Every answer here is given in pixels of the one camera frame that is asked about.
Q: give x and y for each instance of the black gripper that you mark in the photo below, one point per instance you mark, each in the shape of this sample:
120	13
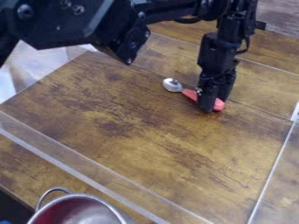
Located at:
218	69

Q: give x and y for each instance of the black strip on table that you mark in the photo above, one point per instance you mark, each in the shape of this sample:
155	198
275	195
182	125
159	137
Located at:
261	25

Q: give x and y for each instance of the pink handled metal spoon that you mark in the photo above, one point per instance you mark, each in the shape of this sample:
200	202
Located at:
174	86

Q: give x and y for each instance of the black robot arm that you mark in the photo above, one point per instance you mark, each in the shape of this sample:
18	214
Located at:
115	25

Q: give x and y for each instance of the stainless steel pot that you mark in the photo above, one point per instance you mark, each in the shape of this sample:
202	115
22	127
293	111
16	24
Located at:
60	206

